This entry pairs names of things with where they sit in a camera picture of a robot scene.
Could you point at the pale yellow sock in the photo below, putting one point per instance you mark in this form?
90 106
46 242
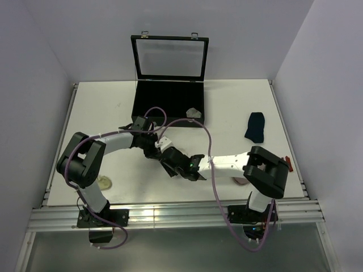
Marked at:
104 182

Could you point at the navy blue sock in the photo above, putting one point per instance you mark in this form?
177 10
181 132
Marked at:
255 127

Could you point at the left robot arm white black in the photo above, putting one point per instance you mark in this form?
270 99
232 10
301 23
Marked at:
82 158

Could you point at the grey sock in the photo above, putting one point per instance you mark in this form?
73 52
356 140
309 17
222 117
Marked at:
193 113

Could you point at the aluminium rail frame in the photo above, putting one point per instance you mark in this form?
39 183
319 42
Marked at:
174 224

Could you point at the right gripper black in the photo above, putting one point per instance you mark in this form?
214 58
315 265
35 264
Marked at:
171 171

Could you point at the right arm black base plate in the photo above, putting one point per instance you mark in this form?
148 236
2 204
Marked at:
241 214

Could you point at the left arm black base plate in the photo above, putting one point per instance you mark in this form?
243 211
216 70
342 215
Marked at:
122 217

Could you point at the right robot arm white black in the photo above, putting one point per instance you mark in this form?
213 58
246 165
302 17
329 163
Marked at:
265 171

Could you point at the mauve sock with red stripes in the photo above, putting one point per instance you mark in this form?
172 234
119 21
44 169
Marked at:
243 181

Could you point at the black display case with glass lid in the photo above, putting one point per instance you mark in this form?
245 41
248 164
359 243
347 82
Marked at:
170 73

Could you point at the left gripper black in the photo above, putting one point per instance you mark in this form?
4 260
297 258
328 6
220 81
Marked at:
154 153

